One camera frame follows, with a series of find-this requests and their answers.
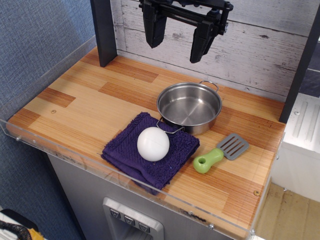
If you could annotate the clear acrylic table guard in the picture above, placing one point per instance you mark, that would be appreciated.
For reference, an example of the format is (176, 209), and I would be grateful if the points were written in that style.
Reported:
(74, 118)

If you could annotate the dark right shelf post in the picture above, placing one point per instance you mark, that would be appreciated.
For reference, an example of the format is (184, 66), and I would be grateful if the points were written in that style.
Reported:
(304, 62)

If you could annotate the black yellow object bottom left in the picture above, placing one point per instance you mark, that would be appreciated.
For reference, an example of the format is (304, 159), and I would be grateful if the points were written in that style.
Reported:
(14, 226)

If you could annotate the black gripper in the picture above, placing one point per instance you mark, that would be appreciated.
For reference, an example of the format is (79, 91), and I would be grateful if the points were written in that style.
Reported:
(208, 16)

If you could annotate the grey dispenser button panel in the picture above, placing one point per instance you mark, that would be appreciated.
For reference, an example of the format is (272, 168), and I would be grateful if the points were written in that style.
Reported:
(126, 223)

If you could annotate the dark shelf post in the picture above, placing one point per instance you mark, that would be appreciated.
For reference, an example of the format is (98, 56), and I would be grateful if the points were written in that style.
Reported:
(104, 31)
(304, 62)

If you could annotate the white ribbed side counter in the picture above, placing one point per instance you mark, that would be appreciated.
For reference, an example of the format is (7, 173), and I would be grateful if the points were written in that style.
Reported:
(303, 126)

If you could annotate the stainless steel pot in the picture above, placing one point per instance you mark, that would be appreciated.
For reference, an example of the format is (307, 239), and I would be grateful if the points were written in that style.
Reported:
(190, 106)

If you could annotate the dark left shelf post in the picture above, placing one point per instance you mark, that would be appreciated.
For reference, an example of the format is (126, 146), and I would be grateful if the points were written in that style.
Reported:
(104, 31)

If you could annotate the green handled grey spatula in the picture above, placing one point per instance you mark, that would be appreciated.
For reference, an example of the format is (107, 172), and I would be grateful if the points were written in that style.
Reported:
(231, 147)

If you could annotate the white ball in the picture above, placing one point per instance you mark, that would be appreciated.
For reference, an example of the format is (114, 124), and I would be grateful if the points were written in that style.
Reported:
(153, 144)

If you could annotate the purple folded towel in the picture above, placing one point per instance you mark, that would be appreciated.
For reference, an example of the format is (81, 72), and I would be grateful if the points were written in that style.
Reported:
(122, 153)

